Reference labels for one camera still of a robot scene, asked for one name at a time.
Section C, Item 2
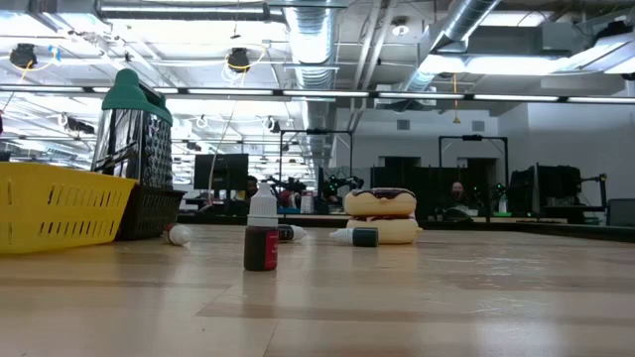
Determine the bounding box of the yellow hanging cord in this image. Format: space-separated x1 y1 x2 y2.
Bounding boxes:
450 72 461 125

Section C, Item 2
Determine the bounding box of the long ceiling light bar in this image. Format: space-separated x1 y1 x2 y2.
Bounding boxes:
0 84 635 105

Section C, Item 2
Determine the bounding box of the black background workstation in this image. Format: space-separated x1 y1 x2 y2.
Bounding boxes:
509 164 609 225

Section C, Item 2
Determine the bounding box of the yellow plastic basket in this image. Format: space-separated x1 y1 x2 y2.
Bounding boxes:
0 162 138 257

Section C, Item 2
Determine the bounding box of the black computer monitor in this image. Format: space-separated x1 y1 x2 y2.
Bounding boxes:
192 153 250 191

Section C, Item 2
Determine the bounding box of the dropper bottle red label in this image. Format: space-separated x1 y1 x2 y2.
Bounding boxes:
243 181 280 273

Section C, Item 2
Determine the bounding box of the black dropper bottle white cap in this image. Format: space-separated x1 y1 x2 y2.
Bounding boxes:
277 224 309 244

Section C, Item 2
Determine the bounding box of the black background rig frame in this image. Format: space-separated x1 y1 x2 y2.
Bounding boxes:
438 134 510 189
278 128 355 189

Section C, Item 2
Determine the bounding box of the black plastic basket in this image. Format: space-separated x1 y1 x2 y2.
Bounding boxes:
114 183 188 243

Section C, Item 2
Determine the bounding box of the black ceiling device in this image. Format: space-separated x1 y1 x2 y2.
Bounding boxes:
226 47 251 74
9 43 39 69

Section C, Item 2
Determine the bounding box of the large silver ventilation duct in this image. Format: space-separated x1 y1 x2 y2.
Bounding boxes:
282 0 343 170

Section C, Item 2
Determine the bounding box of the green dropper bottle white cap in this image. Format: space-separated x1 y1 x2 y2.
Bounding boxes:
329 226 380 248

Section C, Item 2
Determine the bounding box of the slanted silver ventilation duct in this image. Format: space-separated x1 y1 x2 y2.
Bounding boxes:
401 0 502 93

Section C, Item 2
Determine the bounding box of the box grater green handle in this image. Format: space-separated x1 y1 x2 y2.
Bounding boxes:
90 67 175 190

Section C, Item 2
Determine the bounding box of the black partition screen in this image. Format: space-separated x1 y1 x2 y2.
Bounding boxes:
369 166 497 219

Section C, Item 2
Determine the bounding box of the red dropper bottle white cap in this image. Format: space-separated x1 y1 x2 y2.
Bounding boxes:
163 222 193 247

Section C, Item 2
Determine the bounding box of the toy donut chocolate frosting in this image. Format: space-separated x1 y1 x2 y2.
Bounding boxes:
342 186 418 217

